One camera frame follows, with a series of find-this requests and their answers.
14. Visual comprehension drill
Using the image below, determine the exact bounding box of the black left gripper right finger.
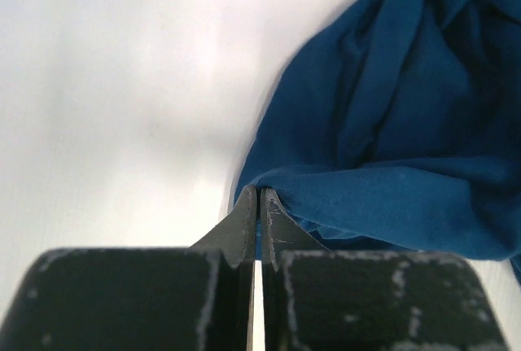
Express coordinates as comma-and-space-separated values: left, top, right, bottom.
260, 189, 508, 350

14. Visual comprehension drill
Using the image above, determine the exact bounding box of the dark blue t-shirt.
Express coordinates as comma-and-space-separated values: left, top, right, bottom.
238, 0, 520, 273

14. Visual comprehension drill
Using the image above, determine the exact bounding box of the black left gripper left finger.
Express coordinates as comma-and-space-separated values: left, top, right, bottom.
1, 186, 256, 350

